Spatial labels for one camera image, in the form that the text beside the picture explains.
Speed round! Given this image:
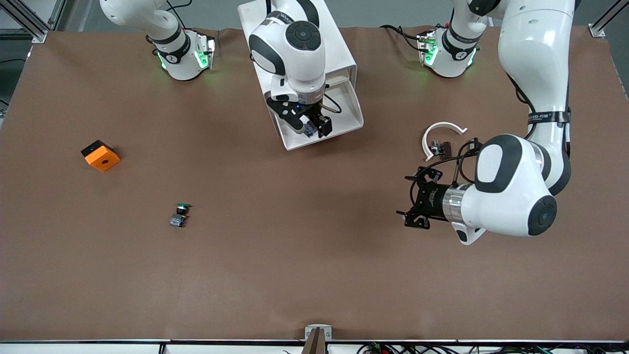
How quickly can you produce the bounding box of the aluminium frame profile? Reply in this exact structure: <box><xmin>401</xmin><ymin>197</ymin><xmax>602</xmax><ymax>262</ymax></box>
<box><xmin>589</xmin><ymin>0</ymin><xmax>629</xmax><ymax>39</ymax></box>
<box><xmin>0</xmin><ymin>0</ymin><xmax>67</xmax><ymax>44</ymax></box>

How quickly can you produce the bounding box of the black base power cable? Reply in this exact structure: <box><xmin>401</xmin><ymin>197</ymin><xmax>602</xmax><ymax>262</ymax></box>
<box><xmin>379</xmin><ymin>24</ymin><xmax>424</xmax><ymax>52</ymax></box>

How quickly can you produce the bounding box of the grey metal mount bracket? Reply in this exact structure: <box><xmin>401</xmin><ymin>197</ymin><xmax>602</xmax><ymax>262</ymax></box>
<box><xmin>304</xmin><ymin>324</ymin><xmax>333</xmax><ymax>354</ymax></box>

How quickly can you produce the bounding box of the brown table cover mat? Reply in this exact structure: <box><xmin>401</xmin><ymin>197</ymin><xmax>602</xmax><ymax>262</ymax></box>
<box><xmin>0</xmin><ymin>26</ymin><xmax>629</xmax><ymax>342</ymax></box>

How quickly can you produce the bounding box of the orange black square block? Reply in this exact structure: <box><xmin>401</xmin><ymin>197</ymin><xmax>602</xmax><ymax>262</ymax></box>
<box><xmin>81</xmin><ymin>140</ymin><xmax>121</xmax><ymax>173</ymax></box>

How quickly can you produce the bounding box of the metal base connector box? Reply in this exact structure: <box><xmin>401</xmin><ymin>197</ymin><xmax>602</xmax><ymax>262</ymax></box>
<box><xmin>417</xmin><ymin>29</ymin><xmax>439</xmax><ymax>66</ymax></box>
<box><xmin>196</xmin><ymin>30</ymin><xmax>217</xmax><ymax>70</ymax></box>

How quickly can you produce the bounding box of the white drawer cabinet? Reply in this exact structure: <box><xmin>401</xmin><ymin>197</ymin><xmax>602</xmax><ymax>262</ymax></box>
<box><xmin>237</xmin><ymin>0</ymin><xmax>357</xmax><ymax>101</ymax></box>

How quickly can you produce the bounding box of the white curved pipe clamp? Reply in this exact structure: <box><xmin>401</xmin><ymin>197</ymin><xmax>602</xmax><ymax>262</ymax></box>
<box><xmin>423</xmin><ymin>121</ymin><xmax>467</xmax><ymax>162</ymax></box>

